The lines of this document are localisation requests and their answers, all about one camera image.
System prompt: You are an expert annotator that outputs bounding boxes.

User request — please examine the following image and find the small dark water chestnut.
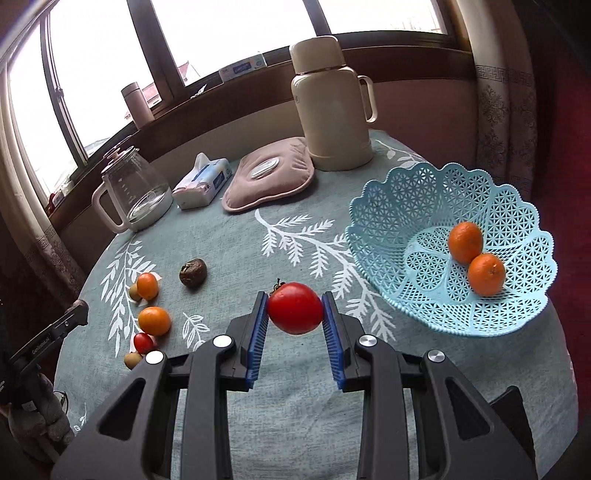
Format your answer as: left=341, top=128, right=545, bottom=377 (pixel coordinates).
left=179, top=259, right=208, bottom=288

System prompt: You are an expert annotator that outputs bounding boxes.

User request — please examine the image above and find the cream thermos jug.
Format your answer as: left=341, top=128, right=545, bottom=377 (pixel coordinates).
left=289, top=35, right=379, bottom=172

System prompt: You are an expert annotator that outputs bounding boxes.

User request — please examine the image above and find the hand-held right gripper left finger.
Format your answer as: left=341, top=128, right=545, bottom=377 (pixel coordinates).
left=51, top=291, right=271, bottom=480

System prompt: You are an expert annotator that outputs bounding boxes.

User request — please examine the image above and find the glass kettle white handle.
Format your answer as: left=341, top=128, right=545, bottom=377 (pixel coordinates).
left=91, top=147, right=174, bottom=234

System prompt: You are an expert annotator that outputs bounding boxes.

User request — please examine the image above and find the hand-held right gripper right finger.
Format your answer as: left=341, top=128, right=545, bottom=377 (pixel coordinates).
left=322, top=291, right=539, bottom=480

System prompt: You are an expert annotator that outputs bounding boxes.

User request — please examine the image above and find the red quilted blanket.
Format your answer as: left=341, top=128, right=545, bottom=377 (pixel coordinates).
left=526, top=0, right=591, bottom=480

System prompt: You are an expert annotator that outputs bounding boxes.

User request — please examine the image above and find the blue white box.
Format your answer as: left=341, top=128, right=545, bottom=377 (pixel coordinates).
left=218, top=53, right=269, bottom=84

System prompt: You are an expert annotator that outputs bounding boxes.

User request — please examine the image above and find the soft tissue pack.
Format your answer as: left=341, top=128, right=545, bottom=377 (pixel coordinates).
left=172, top=152, right=232, bottom=210

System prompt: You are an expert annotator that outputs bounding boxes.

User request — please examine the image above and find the large smooth orange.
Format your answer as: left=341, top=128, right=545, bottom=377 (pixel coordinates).
left=138, top=306, right=172, bottom=336

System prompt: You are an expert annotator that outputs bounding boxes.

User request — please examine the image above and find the beige patterned curtain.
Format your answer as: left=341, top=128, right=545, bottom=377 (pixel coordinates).
left=455, top=0, right=539, bottom=199
left=18, top=217, right=88, bottom=301

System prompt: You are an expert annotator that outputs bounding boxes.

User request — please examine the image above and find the pink electric heating pad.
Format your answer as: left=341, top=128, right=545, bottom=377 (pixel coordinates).
left=222, top=136, right=315, bottom=213

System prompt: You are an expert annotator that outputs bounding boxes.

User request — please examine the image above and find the teal leaf print tablecloth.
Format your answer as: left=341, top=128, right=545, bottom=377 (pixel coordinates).
left=53, top=129, right=580, bottom=480

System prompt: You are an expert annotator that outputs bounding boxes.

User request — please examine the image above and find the small pink bottle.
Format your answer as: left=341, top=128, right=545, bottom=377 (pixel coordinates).
left=121, top=82, right=154, bottom=130

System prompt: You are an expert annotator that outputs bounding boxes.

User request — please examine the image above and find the bumpy mandarin orange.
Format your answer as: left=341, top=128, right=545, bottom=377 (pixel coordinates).
left=448, top=222, right=484, bottom=264
left=467, top=253, right=507, bottom=297

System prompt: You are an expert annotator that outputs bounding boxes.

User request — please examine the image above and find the brown window frame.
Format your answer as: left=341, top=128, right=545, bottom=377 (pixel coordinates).
left=0, top=0, right=472, bottom=195

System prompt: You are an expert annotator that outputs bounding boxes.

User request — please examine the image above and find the light blue plastic basket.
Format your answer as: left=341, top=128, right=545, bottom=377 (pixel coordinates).
left=345, top=161, right=555, bottom=340

